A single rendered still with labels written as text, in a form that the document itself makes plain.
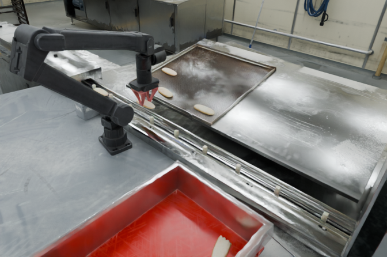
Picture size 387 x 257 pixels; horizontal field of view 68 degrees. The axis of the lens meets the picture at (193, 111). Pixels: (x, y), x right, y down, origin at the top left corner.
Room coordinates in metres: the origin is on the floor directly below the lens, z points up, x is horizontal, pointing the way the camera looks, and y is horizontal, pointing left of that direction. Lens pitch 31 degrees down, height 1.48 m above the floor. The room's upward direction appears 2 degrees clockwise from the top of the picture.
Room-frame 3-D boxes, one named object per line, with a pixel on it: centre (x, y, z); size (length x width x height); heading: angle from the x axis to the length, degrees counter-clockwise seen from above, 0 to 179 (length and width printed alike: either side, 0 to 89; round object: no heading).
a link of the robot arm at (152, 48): (1.03, 0.17, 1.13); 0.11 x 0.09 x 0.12; 145
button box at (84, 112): (1.05, 0.46, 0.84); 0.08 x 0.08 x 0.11; 50
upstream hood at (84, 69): (1.69, 1.01, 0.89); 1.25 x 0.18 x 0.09; 50
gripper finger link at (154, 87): (1.00, 0.19, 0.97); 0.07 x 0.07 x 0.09; 50
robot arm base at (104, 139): (0.86, 0.29, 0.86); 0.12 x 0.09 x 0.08; 40
